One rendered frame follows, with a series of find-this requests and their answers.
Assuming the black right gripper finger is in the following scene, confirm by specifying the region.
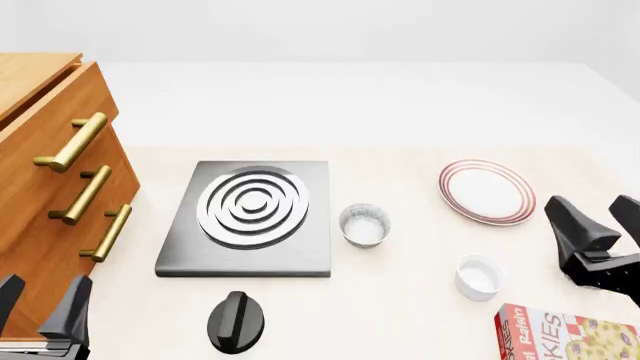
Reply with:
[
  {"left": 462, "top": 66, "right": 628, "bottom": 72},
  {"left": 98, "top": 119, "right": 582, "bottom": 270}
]
[
  {"left": 608, "top": 194, "right": 640, "bottom": 249},
  {"left": 543, "top": 195, "right": 623, "bottom": 272}
]

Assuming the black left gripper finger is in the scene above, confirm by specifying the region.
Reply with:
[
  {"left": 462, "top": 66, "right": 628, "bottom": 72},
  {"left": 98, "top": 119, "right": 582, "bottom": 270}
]
[
  {"left": 38, "top": 275, "right": 94, "bottom": 348},
  {"left": 0, "top": 273, "right": 27, "bottom": 332}
]

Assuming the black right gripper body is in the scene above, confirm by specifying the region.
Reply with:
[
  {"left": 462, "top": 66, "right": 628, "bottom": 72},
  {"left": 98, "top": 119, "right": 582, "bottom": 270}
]
[{"left": 564, "top": 249, "right": 640, "bottom": 309}]

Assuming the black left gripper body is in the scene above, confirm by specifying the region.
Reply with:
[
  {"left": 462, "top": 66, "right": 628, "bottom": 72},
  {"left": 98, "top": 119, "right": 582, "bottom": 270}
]
[{"left": 0, "top": 336, "right": 92, "bottom": 360}]

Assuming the white plate with red rings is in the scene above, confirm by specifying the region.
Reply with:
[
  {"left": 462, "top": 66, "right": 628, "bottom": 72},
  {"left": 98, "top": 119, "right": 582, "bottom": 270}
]
[{"left": 438, "top": 159, "right": 538, "bottom": 228}]

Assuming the flat stove plate with rings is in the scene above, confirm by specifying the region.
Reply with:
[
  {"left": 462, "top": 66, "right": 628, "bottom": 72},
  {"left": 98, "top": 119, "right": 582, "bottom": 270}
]
[{"left": 154, "top": 159, "right": 333, "bottom": 279}]

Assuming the patterned speckled bowl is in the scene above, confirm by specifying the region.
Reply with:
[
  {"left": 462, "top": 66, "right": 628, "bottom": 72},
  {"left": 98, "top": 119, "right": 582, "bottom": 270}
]
[{"left": 338, "top": 202, "right": 393, "bottom": 250}]

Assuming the wooden cabinet drawer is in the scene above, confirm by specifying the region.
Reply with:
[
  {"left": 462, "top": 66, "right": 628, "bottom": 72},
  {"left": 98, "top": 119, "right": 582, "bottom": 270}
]
[
  {"left": 0, "top": 123, "right": 142, "bottom": 241},
  {"left": 0, "top": 61, "right": 120, "bottom": 146},
  {"left": 0, "top": 186, "right": 142, "bottom": 339}
]

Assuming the red printed cookie box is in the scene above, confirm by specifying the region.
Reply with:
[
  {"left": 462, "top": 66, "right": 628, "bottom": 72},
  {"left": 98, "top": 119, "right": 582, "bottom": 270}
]
[{"left": 493, "top": 302, "right": 640, "bottom": 360}]

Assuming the small white ramekin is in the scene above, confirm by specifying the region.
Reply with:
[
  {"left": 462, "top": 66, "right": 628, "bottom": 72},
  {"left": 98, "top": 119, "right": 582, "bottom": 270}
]
[{"left": 454, "top": 253, "right": 507, "bottom": 303}]

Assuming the round black stove knob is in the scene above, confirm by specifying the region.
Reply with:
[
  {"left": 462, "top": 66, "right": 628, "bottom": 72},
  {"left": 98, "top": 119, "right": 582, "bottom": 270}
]
[{"left": 206, "top": 290, "right": 267, "bottom": 356}]

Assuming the wooden cabinet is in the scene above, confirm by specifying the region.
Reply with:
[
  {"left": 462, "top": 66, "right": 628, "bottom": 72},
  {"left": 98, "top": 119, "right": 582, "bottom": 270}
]
[{"left": 0, "top": 51, "right": 142, "bottom": 341}]

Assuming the brass drawer handle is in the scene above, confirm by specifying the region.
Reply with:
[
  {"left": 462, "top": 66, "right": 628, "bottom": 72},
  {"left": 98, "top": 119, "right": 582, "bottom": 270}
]
[
  {"left": 33, "top": 111, "right": 110, "bottom": 174},
  {"left": 48, "top": 164, "right": 114, "bottom": 227},
  {"left": 78, "top": 204, "right": 134, "bottom": 264}
]

